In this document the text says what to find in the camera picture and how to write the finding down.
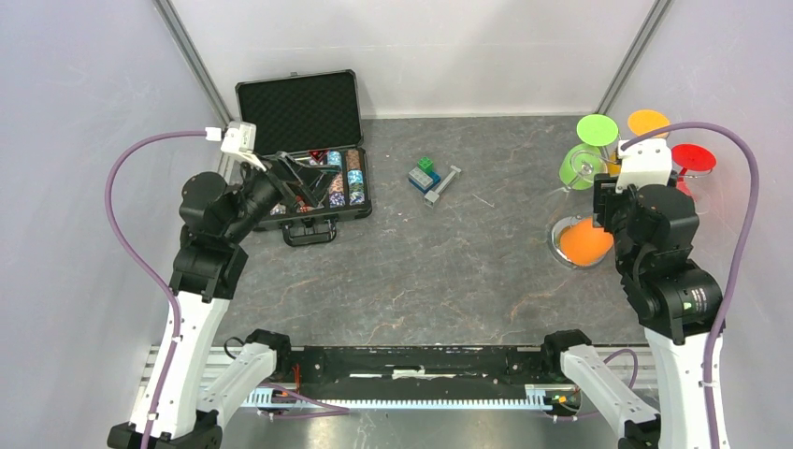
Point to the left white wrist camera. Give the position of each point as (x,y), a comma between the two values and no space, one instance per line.
(238,142)

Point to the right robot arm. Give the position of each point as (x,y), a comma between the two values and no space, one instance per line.
(677,305)

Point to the long grey toy brick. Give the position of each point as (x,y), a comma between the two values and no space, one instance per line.
(432,196)

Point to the orange wine glass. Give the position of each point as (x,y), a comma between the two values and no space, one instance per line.
(584,244)

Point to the chrome wine glass rack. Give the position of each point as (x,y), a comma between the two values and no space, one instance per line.
(559,225)

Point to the yellow-orange wine glass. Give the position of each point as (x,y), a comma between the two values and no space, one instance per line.
(639,122)

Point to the blue grey toy brick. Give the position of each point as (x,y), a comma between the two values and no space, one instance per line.
(423,181)

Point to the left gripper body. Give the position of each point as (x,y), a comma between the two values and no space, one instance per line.
(260,194)

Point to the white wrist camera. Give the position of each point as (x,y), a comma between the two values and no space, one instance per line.
(238,142)
(644,163)

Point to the green toy brick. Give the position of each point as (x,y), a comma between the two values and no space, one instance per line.
(425,164)

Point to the black poker chip case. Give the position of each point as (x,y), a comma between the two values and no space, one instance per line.
(316,119)

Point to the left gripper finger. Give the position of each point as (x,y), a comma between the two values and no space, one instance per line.
(282,167)
(312,181)

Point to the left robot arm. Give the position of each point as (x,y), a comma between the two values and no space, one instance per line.
(175,412)

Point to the red wine glass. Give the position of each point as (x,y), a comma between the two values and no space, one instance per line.
(691,159)

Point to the green wine glass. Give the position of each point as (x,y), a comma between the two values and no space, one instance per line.
(590,157)

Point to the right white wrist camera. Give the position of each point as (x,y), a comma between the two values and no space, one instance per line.
(644,163)

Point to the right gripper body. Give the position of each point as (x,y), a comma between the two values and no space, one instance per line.
(610,207)

